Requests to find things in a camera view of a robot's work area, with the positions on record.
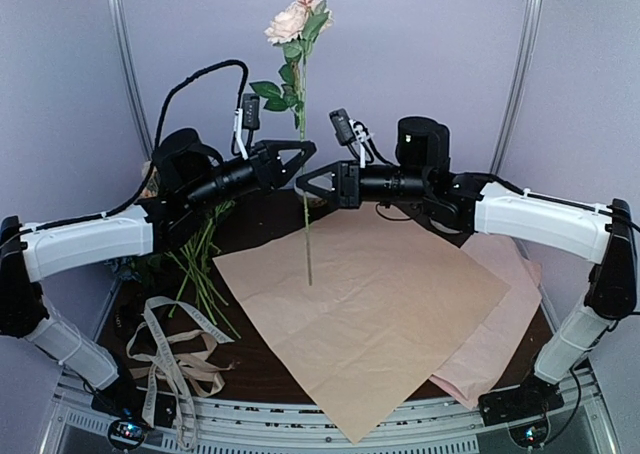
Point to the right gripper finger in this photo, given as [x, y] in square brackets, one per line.
[318, 197]
[321, 177]

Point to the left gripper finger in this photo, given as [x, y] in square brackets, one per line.
[287, 164]
[277, 146]

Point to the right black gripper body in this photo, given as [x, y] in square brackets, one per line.
[351, 197]

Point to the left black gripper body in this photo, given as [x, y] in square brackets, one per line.
[265, 172]

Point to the pink fake rose stem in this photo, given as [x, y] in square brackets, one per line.
[295, 31]

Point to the tan kraft paper sheet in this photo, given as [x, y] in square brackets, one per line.
[360, 310]

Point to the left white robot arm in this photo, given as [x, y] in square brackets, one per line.
[194, 179]

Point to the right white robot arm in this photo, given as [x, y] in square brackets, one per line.
[483, 203]

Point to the bunch of fake flowers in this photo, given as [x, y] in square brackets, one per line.
[187, 268]

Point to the beige printed ribbon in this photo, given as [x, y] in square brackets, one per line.
[181, 361]

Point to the pink wrapping paper sheet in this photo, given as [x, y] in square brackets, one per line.
[475, 368]

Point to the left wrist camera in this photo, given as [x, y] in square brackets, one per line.
[246, 123]

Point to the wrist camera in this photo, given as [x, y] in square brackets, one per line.
[353, 135]
[246, 123]

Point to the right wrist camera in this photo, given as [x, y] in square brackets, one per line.
[353, 135]

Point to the left aluminium frame post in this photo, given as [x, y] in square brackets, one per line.
[132, 89]

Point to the aluminium frame post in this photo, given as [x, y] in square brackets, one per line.
[132, 89]
[527, 43]

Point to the right aluminium frame post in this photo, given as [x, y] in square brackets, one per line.
[527, 43]

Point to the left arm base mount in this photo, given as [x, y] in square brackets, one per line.
[129, 430]

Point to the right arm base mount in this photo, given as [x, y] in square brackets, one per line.
[524, 411]

